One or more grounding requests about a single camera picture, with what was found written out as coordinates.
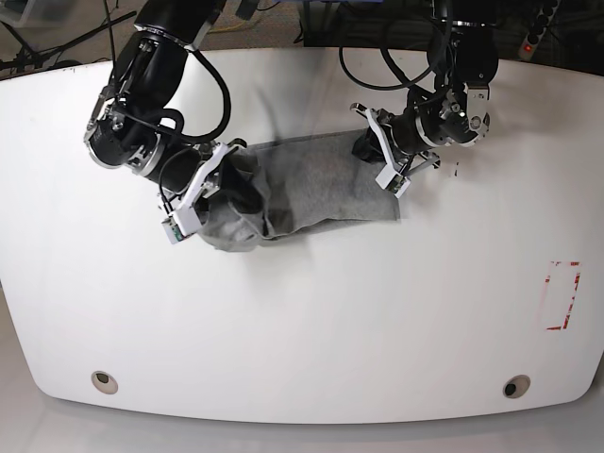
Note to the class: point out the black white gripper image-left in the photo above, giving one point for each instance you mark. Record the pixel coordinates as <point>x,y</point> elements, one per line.
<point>190,175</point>

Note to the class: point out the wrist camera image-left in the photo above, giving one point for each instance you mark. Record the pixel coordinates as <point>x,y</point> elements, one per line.
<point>179,226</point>

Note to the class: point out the red tape marking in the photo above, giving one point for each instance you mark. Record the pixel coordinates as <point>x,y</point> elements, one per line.
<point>559,294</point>

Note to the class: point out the black power strip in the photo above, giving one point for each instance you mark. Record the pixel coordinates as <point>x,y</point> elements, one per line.
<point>537,29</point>

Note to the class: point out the black arm cable image-left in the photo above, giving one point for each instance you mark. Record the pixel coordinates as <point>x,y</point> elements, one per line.
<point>198,98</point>

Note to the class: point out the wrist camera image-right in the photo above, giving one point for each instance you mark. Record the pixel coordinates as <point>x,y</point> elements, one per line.
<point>392,181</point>

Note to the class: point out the grey T-shirt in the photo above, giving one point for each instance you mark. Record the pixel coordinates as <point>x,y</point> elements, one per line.
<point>306,184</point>

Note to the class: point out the black arm cable image-right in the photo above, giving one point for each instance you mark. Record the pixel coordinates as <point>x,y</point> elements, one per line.
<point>374,68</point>

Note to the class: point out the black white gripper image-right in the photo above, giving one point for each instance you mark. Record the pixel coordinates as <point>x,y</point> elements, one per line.
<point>408,141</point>

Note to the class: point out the right table grommet hole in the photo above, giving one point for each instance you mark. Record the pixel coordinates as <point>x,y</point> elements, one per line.
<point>516,386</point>

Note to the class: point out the left table grommet hole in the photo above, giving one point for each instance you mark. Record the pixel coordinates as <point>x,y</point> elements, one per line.
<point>104,382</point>

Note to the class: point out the table grommet hole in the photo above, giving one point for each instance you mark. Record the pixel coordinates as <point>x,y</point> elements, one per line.
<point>516,386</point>
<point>104,382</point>

